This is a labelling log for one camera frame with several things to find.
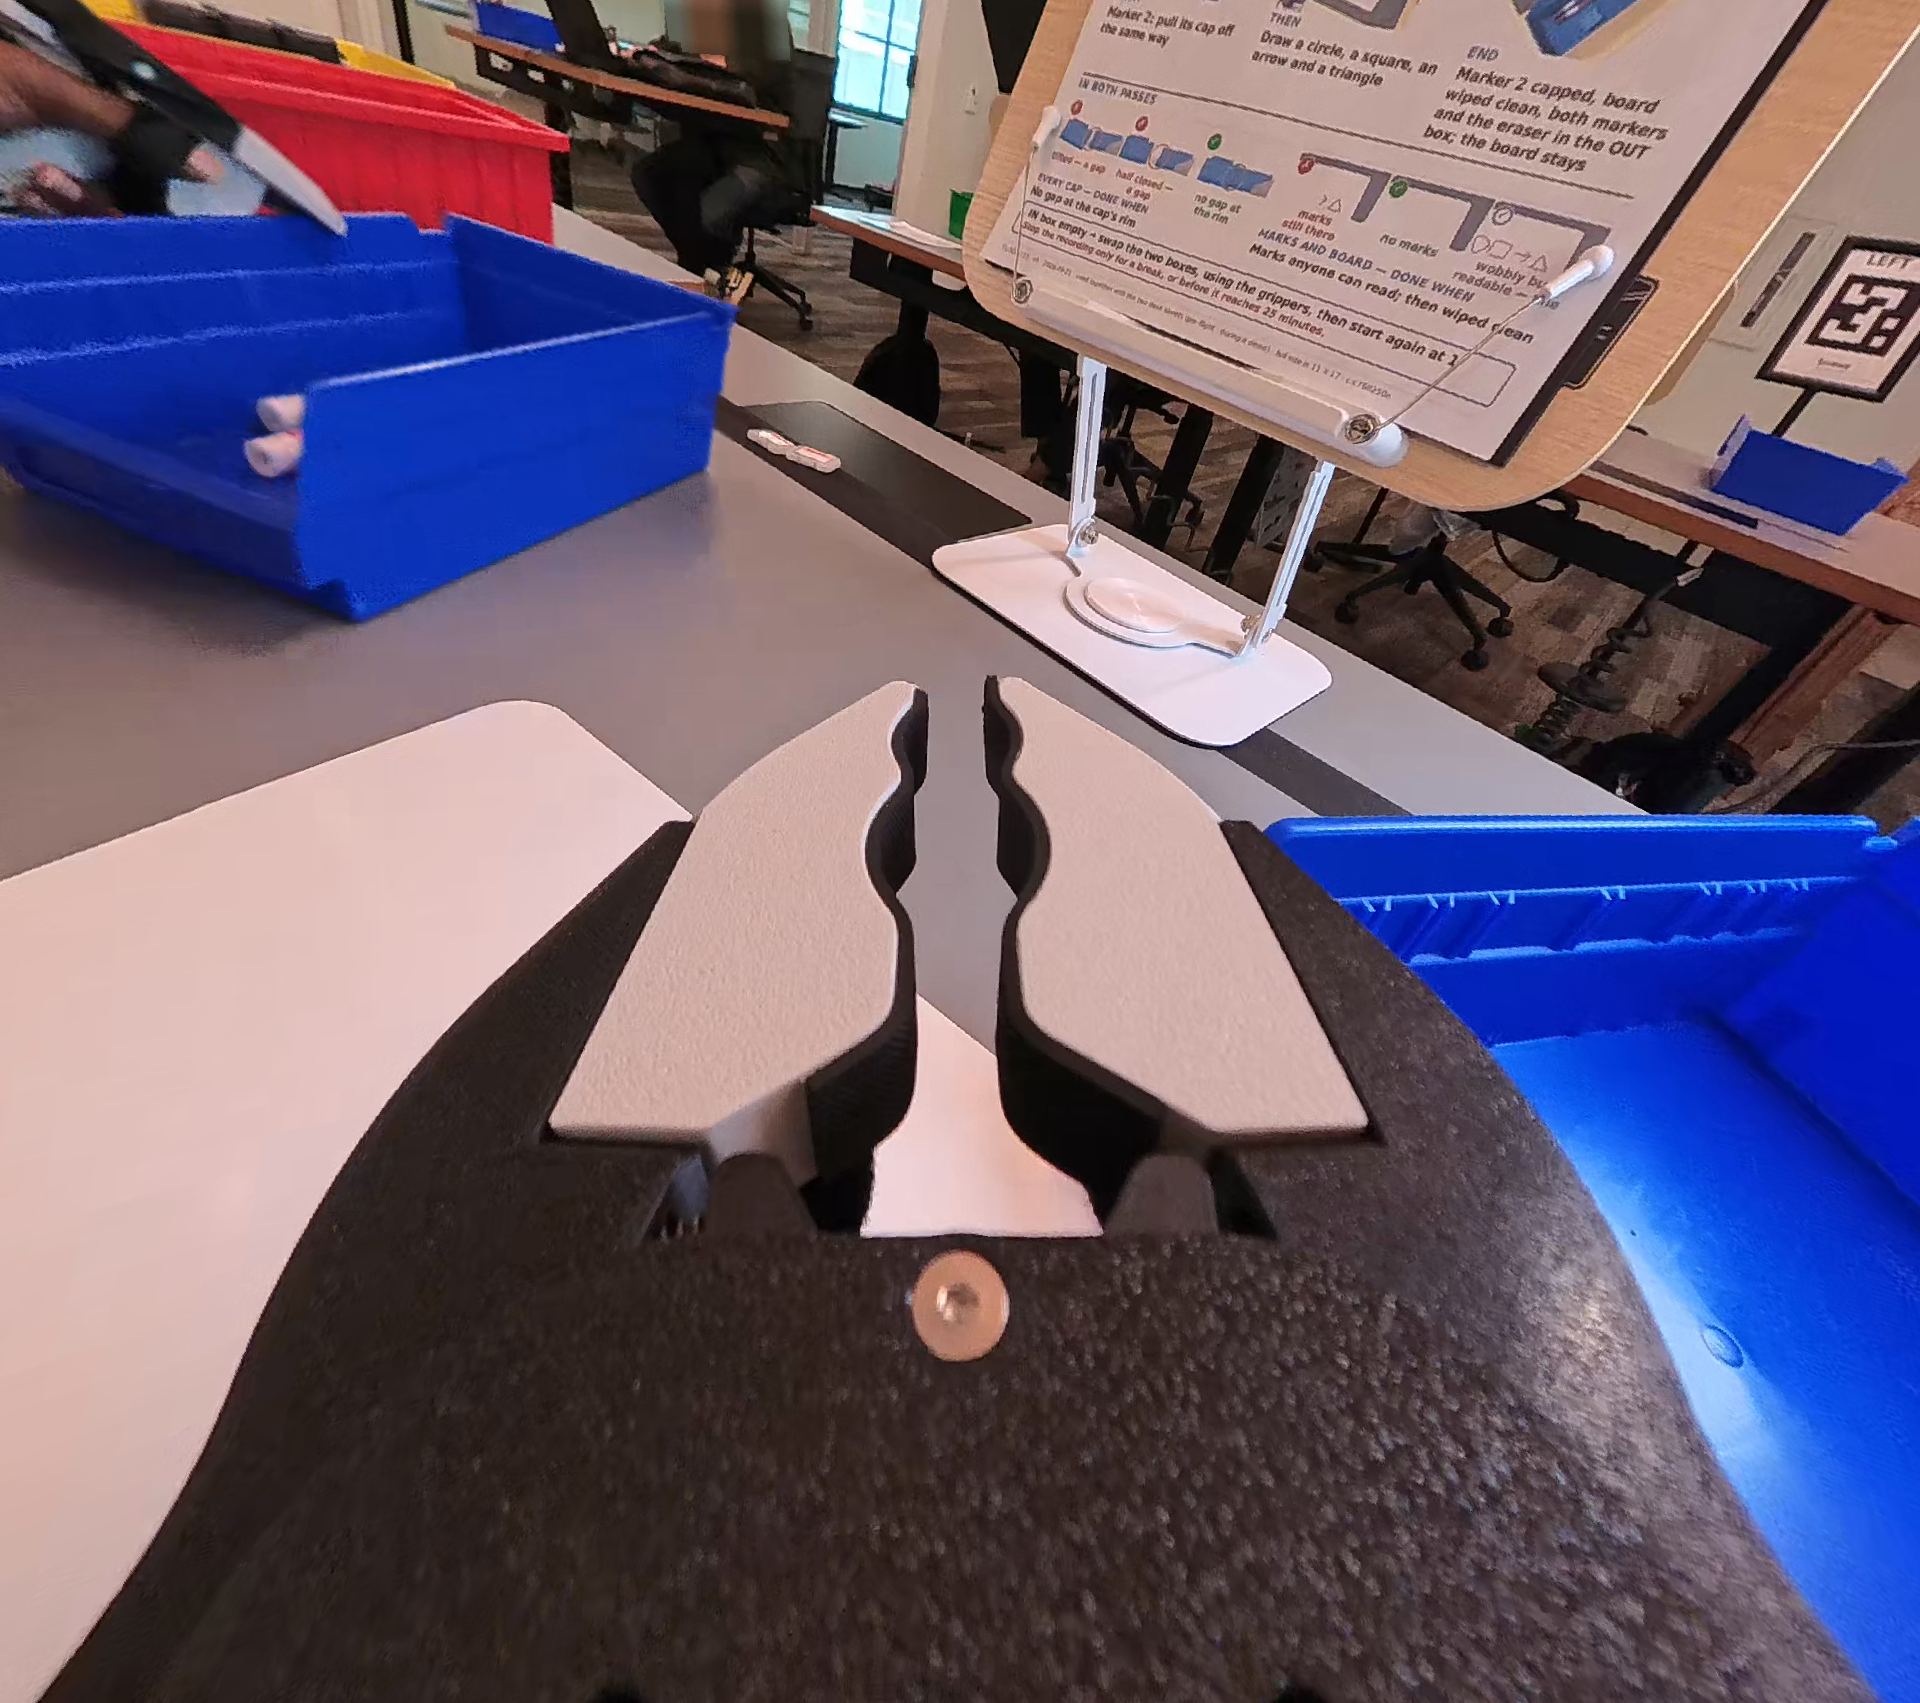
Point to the white whiteboard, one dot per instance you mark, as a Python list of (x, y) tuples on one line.
[(224, 984)]

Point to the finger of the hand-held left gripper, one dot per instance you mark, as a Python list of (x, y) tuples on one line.
[(285, 197)]

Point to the red plastic bin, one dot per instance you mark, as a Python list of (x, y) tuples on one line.
[(390, 143)]

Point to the person's left hand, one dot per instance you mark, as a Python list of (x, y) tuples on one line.
[(61, 91)]

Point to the black office chair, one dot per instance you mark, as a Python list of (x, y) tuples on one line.
[(1425, 594), (812, 107)]

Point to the black tape strip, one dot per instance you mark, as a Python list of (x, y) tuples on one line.
[(1321, 780)]

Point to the red dry erase marker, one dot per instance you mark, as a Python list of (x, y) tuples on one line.
[(271, 454)]

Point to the black rectangular panel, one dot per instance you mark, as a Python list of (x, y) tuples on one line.
[(1017, 23)]

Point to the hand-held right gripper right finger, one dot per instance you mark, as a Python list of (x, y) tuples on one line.
[(1170, 954)]

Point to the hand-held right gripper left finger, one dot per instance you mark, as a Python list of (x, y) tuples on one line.
[(750, 954)]

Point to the black laptop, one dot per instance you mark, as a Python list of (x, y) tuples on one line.
[(578, 23)]

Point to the yellow plastic bin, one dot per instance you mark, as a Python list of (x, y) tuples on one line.
[(382, 61)]

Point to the printed instruction sign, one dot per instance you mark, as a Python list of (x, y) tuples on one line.
[(1425, 83)]

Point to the blue plastic bin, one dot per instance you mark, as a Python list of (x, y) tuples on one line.
[(1724, 1134), (494, 442), (518, 27), (1809, 484)]

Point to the black bag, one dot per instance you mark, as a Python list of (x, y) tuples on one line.
[(901, 380)]

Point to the wooden backing board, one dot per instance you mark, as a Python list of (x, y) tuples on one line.
[(1724, 279)]

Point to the black white tag sign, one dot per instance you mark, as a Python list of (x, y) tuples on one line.
[(1852, 317)]

